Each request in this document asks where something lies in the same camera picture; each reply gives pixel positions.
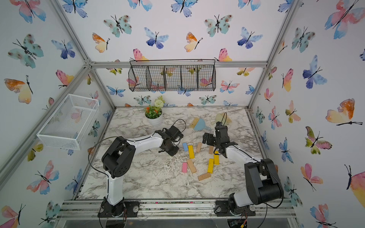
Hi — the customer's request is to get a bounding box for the black wire wall basket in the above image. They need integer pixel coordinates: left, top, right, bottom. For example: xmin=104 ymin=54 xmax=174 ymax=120
xmin=127 ymin=59 xmax=216 ymax=92

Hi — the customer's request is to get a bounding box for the white potted artificial plant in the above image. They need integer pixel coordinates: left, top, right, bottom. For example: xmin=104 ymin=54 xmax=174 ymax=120
xmin=145 ymin=96 xmax=165 ymax=128

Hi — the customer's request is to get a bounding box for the pink block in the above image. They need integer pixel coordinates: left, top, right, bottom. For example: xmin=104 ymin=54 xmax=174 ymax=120
xmin=182 ymin=162 xmax=188 ymax=173

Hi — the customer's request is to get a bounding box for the natural wood block bottom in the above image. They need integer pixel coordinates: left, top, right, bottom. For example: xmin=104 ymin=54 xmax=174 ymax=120
xmin=198 ymin=173 xmax=211 ymax=181

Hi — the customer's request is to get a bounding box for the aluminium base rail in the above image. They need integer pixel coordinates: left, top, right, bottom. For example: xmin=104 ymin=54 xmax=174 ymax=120
xmin=57 ymin=199 xmax=296 ymax=220

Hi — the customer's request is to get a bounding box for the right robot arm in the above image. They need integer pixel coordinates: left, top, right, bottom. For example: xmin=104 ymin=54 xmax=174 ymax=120
xmin=202 ymin=122 xmax=284 ymax=215

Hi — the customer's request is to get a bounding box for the yellow block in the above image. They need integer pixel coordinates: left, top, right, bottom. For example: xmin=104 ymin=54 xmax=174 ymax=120
xmin=188 ymin=145 xmax=195 ymax=159
xmin=207 ymin=159 xmax=214 ymax=174
xmin=214 ymin=152 xmax=220 ymax=165

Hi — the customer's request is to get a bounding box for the white mesh wall basket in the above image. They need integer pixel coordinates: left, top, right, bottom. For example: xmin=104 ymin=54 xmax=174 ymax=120
xmin=37 ymin=94 xmax=99 ymax=150

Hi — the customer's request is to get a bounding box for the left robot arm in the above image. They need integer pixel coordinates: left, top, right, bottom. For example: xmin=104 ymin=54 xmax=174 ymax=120
xmin=98 ymin=125 xmax=183 ymax=218

